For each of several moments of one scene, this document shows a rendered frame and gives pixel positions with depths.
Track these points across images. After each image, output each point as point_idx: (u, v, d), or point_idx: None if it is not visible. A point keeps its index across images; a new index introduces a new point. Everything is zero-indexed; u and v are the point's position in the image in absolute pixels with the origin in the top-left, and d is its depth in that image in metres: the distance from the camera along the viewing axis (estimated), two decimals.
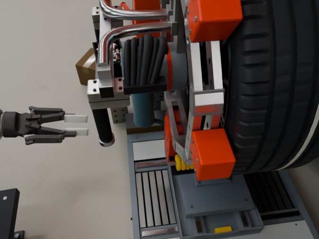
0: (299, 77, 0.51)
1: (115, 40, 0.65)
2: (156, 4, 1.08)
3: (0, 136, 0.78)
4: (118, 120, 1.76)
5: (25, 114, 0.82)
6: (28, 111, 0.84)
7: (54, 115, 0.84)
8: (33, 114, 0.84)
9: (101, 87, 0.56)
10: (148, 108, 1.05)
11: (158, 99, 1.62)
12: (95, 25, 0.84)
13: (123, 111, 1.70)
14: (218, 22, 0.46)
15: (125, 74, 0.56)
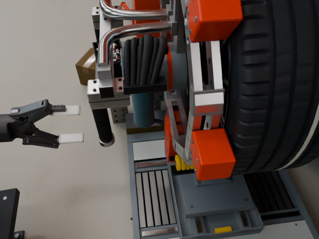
0: (299, 77, 0.51)
1: (115, 40, 0.65)
2: (156, 4, 1.08)
3: None
4: (118, 120, 1.76)
5: None
6: None
7: (51, 133, 0.81)
8: (29, 138, 0.78)
9: (101, 87, 0.56)
10: (148, 108, 1.05)
11: (158, 99, 1.62)
12: (95, 25, 0.84)
13: (123, 111, 1.70)
14: (218, 22, 0.46)
15: (125, 74, 0.56)
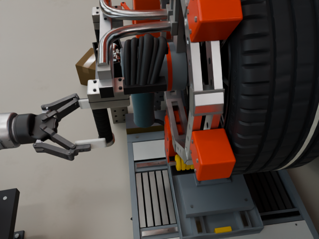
0: (299, 77, 0.51)
1: (115, 40, 0.65)
2: (156, 4, 1.08)
3: (16, 115, 0.69)
4: (118, 120, 1.76)
5: (42, 140, 0.67)
6: (38, 144, 0.66)
7: None
8: (44, 143, 0.65)
9: (101, 87, 0.56)
10: (148, 108, 1.05)
11: (158, 99, 1.62)
12: (95, 25, 0.84)
13: (123, 111, 1.70)
14: (218, 22, 0.46)
15: (125, 74, 0.56)
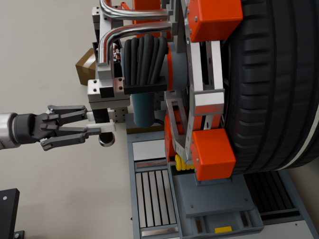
0: (300, 77, 0.51)
1: (115, 40, 0.65)
2: (156, 4, 1.08)
3: (16, 115, 0.69)
4: (118, 120, 1.76)
5: (42, 140, 0.68)
6: None
7: (76, 133, 0.69)
8: (49, 140, 0.66)
9: (101, 87, 0.56)
10: (148, 108, 1.05)
11: (158, 99, 1.62)
12: (95, 25, 0.84)
13: (123, 111, 1.70)
14: (219, 22, 0.46)
15: (125, 74, 0.56)
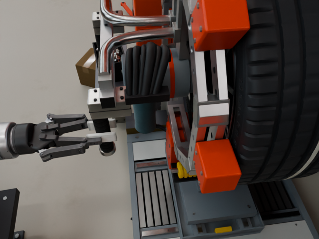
0: (308, 87, 0.50)
1: (116, 47, 0.63)
2: (156, 4, 1.08)
3: (14, 125, 0.67)
4: (118, 120, 1.76)
5: (41, 150, 0.66)
6: None
7: (76, 143, 0.67)
8: (48, 150, 0.64)
9: (102, 97, 0.54)
10: (149, 114, 1.03)
11: None
12: (96, 31, 0.82)
13: None
14: (224, 32, 0.44)
15: (126, 84, 0.54)
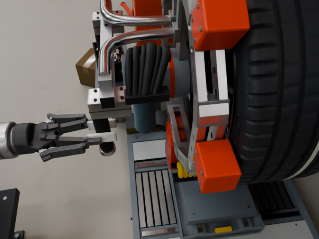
0: (308, 87, 0.50)
1: (116, 47, 0.63)
2: (156, 4, 1.08)
3: (14, 124, 0.67)
4: (118, 120, 1.76)
5: (41, 150, 0.66)
6: None
7: (76, 143, 0.67)
8: (48, 150, 0.64)
9: (102, 97, 0.54)
10: (149, 114, 1.03)
11: None
12: (96, 31, 0.82)
13: None
14: (224, 32, 0.44)
15: (126, 84, 0.54)
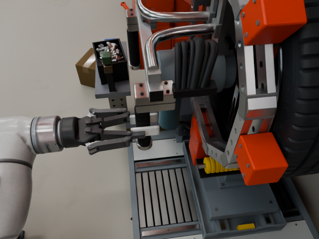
0: None
1: (159, 42, 0.64)
2: (156, 4, 1.08)
3: (60, 119, 0.68)
4: None
5: (86, 143, 0.67)
6: (88, 147, 0.65)
7: (119, 137, 0.68)
8: (94, 143, 0.65)
9: (152, 91, 0.56)
10: (175, 111, 1.04)
11: None
12: (129, 27, 0.83)
13: None
14: (282, 26, 0.46)
15: (176, 78, 0.55)
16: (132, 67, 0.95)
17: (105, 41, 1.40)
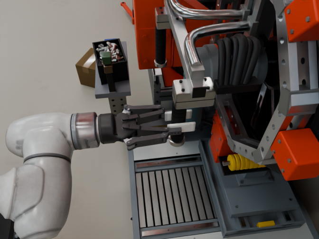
0: None
1: (197, 40, 0.65)
2: (156, 4, 1.08)
3: (96, 115, 0.69)
4: None
5: (123, 140, 0.68)
6: (126, 143, 0.66)
7: (155, 133, 0.69)
8: (132, 139, 0.66)
9: (195, 87, 0.56)
10: (198, 108, 1.05)
11: (158, 99, 1.62)
12: (158, 25, 0.84)
13: (123, 111, 1.70)
14: None
15: (220, 74, 0.56)
16: (157, 65, 0.96)
17: (105, 41, 1.40)
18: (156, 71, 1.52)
